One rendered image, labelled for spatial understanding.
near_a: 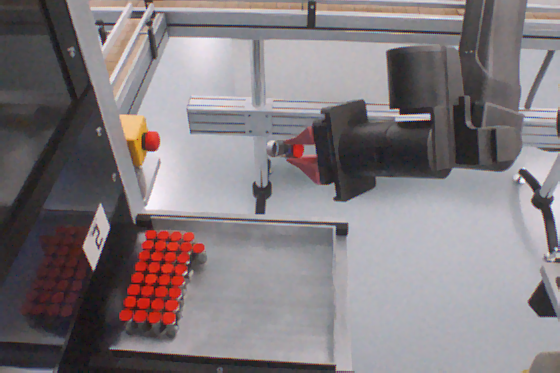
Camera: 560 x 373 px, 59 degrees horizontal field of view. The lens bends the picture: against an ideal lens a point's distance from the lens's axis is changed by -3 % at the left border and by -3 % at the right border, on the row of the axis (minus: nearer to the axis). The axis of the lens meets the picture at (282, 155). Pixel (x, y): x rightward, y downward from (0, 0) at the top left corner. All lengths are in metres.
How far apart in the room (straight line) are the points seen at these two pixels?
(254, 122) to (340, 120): 1.27
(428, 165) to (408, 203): 1.77
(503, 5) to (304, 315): 0.56
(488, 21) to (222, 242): 0.61
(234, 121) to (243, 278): 0.98
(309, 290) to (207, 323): 0.18
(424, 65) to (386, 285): 1.55
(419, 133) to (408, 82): 0.05
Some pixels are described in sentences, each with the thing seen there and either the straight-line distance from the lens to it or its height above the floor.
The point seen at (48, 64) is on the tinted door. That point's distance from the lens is 0.69.
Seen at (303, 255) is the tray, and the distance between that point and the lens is 0.93.
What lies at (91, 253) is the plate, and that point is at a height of 1.02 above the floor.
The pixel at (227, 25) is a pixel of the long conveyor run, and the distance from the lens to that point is 1.56.
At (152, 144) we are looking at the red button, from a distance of 0.98.
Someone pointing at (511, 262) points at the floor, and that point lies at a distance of 2.18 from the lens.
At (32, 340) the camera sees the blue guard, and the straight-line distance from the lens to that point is 0.69.
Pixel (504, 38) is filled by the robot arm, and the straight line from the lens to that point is 0.57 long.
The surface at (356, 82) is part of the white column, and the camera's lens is 2.40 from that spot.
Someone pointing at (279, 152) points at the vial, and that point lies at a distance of 0.62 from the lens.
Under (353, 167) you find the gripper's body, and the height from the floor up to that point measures 1.27.
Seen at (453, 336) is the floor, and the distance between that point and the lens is 1.93.
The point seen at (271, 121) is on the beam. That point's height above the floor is 0.50.
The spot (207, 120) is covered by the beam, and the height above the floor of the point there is 0.50.
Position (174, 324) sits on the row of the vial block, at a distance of 0.83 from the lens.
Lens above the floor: 1.64
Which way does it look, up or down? 43 degrees down
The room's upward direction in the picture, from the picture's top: straight up
